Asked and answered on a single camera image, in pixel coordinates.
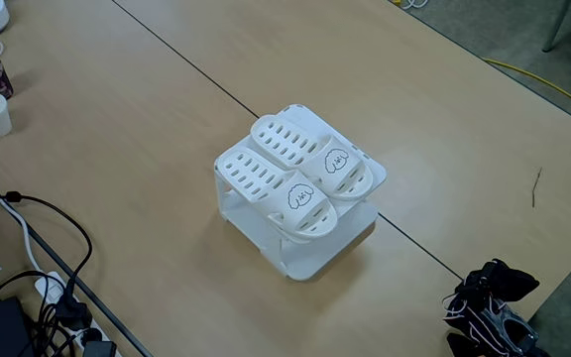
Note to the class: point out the white slipper with dog print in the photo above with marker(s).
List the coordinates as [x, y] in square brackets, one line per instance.
[265, 183]
[290, 141]

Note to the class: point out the white shoe rack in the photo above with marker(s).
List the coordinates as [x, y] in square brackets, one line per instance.
[325, 248]

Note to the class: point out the grey chair leg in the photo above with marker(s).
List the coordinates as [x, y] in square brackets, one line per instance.
[555, 30]

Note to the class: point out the black power plug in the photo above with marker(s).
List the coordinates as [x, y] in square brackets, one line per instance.
[73, 313]
[98, 348]

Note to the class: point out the white power strip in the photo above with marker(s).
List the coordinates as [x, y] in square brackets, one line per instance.
[47, 286]

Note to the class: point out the black power brick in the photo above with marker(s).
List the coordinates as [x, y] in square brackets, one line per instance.
[4, 327]

